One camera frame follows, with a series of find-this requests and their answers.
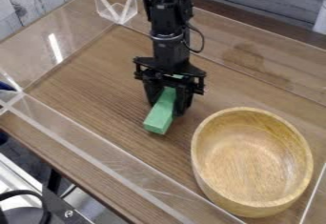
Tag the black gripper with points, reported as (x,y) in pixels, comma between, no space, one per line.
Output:
(168,68)

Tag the green rectangular block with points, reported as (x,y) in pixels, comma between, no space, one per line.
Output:
(160,116)

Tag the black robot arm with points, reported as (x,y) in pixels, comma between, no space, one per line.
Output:
(168,17)

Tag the light wooden bowl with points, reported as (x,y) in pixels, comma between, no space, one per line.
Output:
(251,161)

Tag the black table leg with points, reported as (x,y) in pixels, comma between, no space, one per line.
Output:
(53,181)

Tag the blue object at left edge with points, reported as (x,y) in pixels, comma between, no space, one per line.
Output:
(5,87)

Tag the clear acrylic corner bracket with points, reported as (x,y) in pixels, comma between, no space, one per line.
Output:
(119,11)

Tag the clear acrylic back wall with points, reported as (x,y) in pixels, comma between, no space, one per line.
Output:
(283,62)

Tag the clear acrylic wall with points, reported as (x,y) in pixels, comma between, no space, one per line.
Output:
(283,62)
(139,192)
(42,45)

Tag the clear acrylic left wall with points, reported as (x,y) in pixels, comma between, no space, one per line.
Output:
(42,45)

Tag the clear acrylic front wall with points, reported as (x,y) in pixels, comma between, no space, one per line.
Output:
(139,192)

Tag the grey metal bracket with screw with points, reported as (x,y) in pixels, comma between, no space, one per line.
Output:
(62,213)

